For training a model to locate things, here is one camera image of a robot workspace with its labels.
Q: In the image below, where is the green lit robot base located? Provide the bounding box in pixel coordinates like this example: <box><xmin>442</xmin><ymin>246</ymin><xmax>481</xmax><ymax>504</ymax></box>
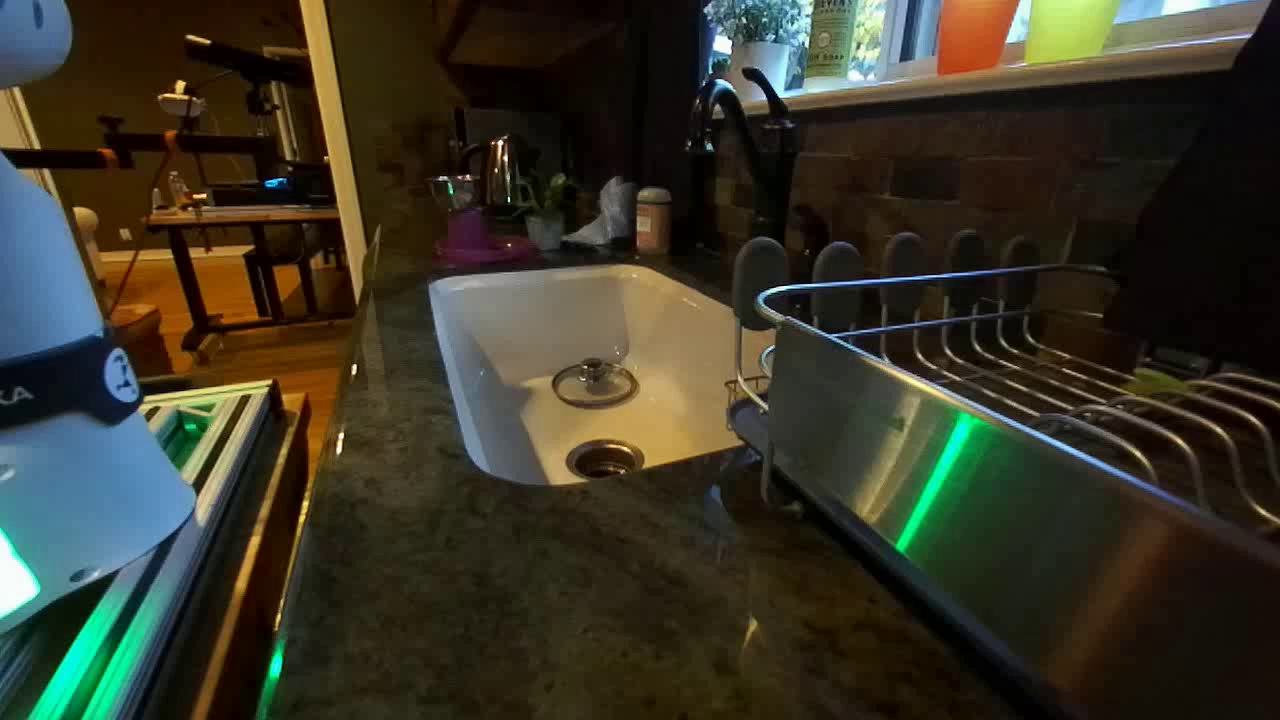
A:
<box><xmin>0</xmin><ymin>380</ymin><xmax>312</xmax><ymax>720</ymax></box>

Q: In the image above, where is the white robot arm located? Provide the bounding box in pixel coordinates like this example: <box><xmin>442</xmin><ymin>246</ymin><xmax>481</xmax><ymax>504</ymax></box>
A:
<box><xmin>0</xmin><ymin>159</ymin><xmax>197</xmax><ymax>630</ymax></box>

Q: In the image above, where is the purple plate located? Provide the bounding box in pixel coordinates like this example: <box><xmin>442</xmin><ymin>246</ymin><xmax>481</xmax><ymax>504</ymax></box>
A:
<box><xmin>435</xmin><ymin>204</ymin><xmax>541</xmax><ymax>267</ymax></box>

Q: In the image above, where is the steel dish rack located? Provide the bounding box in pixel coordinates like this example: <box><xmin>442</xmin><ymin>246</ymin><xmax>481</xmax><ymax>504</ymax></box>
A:
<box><xmin>733</xmin><ymin>228</ymin><xmax>1280</xmax><ymax>720</ymax></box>

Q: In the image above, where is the green knife in rack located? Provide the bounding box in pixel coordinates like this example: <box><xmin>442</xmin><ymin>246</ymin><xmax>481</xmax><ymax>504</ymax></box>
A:
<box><xmin>1127</xmin><ymin>366</ymin><xmax>1212</xmax><ymax>401</ymax></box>

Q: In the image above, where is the sink strainer stopper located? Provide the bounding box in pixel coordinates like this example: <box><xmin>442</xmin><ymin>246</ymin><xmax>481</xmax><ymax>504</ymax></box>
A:
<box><xmin>551</xmin><ymin>354</ymin><xmax>641</xmax><ymax>407</ymax></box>

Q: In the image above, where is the white kitchen sink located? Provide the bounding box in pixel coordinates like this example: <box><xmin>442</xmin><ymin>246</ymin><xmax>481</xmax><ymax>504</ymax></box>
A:
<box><xmin>428</xmin><ymin>262</ymin><xmax>773</xmax><ymax>487</ymax></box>

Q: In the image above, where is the sink drain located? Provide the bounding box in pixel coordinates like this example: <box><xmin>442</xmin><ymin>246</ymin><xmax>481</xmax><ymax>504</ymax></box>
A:
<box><xmin>568</xmin><ymin>441</ymin><xmax>645</xmax><ymax>478</ymax></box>

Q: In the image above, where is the black kitchen faucet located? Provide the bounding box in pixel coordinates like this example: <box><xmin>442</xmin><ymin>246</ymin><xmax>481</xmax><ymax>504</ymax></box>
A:
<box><xmin>683</xmin><ymin>67</ymin><xmax>794</xmax><ymax>241</ymax></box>

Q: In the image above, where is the potted plant on windowsill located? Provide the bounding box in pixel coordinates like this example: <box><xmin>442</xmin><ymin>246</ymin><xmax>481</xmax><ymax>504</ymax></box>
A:
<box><xmin>703</xmin><ymin>0</ymin><xmax>806</xmax><ymax>88</ymax></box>

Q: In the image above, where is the dark wooden table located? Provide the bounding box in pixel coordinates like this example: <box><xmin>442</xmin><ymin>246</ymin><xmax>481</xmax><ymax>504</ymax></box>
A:
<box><xmin>143</xmin><ymin>204</ymin><xmax>350</xmax><ymax>351</ymax></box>

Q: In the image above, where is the orange cup on windowsill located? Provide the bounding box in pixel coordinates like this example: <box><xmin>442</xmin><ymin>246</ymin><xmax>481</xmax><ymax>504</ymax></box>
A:
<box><xmin>935</xmin><ymin>0</ymin><xmax>1019</xmax><ymax>74</ymax></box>

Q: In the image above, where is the green cup on windowsill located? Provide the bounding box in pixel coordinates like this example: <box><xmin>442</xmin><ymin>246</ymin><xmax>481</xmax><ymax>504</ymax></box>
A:
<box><xmin>1024</xmin><ymin>0</ymin><xmax>1121</xmax><ymax>63</ymax></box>

